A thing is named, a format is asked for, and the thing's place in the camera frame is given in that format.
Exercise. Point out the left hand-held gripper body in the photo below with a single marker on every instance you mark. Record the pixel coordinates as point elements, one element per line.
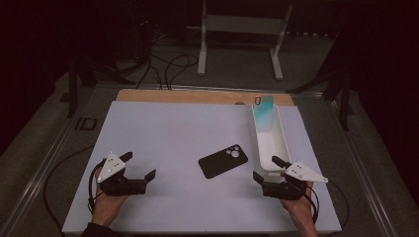
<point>112,168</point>

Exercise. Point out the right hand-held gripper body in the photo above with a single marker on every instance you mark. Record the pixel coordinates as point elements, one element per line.
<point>301,173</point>

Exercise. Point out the white plastic bin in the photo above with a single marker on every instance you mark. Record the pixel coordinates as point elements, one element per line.
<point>271,148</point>

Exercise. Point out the black phone case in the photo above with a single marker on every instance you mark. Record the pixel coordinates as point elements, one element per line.
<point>222,161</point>

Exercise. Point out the iridescent phone case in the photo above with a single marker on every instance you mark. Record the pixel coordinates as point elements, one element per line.
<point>264,112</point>

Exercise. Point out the person's right hand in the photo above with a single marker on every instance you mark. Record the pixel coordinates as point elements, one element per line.
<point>301,209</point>

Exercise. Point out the person's left hand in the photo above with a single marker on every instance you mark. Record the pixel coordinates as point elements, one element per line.
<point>105,207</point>

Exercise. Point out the white table cover sheet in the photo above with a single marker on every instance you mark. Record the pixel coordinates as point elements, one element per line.
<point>164,148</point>

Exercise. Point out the black metal stand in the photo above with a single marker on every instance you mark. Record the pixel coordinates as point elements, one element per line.
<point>344,98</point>
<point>73,89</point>

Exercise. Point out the white metal stand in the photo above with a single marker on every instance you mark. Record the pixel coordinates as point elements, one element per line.
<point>243,24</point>

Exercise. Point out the aluminium floor rail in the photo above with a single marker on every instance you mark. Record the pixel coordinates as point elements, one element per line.
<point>210,87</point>
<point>39,174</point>
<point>365,171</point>

